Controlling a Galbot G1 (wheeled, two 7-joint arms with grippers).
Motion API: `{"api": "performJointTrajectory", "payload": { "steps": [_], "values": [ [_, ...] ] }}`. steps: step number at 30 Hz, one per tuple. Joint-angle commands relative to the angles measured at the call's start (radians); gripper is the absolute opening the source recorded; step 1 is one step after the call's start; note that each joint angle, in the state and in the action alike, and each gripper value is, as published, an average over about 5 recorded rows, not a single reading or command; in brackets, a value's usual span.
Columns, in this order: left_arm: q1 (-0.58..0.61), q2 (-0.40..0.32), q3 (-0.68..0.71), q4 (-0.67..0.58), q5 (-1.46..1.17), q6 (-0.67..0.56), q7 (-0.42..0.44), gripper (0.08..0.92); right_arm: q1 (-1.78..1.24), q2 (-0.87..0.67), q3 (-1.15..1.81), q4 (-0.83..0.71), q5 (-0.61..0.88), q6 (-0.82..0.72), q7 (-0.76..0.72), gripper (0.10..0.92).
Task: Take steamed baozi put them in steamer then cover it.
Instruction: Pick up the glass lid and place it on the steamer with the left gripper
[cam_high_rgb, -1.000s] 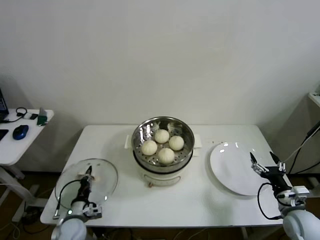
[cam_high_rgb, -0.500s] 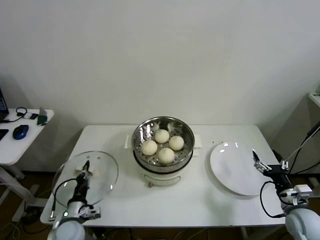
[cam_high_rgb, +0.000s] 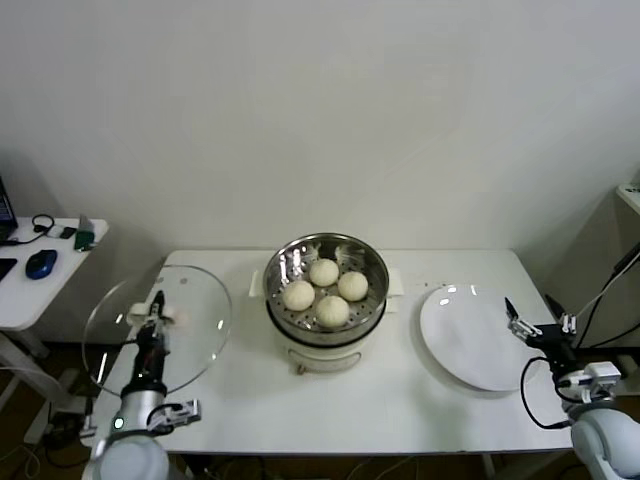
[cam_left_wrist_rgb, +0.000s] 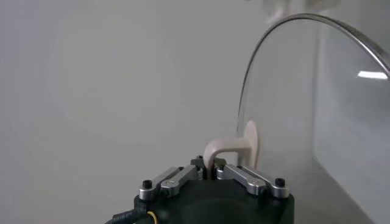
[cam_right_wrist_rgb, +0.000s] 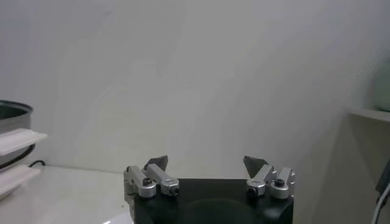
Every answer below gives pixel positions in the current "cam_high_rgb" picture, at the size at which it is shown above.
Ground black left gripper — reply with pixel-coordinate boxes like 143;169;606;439
131;288;170;389

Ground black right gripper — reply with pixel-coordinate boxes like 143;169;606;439
503;293;579;374

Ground glass pot lid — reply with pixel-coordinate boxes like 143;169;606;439
82;263;235;395

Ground white steamed baozi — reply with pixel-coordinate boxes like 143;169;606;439
315;294;350;329
337;271;370;302
308;258;340;288
282;279;316;311

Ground perforated steel steamer basket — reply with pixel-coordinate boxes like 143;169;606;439
248;232;405;347

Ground white round plate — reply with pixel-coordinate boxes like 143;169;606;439
418;283;545;393

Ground green box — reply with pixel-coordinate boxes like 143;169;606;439
73;214;97;253

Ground white side table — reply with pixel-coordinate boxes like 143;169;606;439
0;217;109;446

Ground blue computer mouse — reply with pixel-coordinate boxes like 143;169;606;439
23;249;58;280

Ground white shelf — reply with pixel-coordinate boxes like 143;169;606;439
615;183;640;216

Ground white electric cooking pot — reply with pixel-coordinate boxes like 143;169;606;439
249;279;404;377

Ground dark laptop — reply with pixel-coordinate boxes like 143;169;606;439
0;177;19;246

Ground white hanging cable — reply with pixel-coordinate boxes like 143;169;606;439
574;272;621;321

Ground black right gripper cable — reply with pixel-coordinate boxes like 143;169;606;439
521;355;571;430

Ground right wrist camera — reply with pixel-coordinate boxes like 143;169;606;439
557;362;624;401

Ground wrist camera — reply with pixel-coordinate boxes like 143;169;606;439
148;398;202;432
557;362;624;401

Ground black hanging cable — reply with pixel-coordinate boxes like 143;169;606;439
573;247;640;351

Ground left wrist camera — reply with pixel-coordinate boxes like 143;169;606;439
148;398;202;432

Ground black looped cable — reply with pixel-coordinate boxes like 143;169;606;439
1;214;56;247

